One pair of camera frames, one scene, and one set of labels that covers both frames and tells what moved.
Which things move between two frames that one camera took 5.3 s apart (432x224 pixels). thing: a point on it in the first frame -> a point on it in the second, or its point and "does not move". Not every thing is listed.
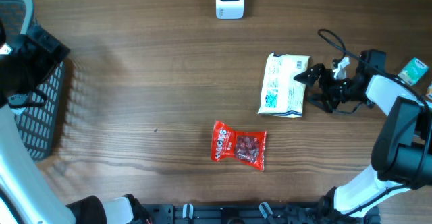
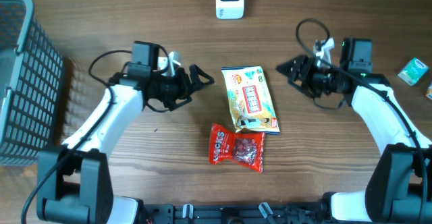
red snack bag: (244, 147) does not move
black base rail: (324, 212) does not move
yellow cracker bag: (281, 94) -> (252, 104)
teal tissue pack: (414, 71) does not move
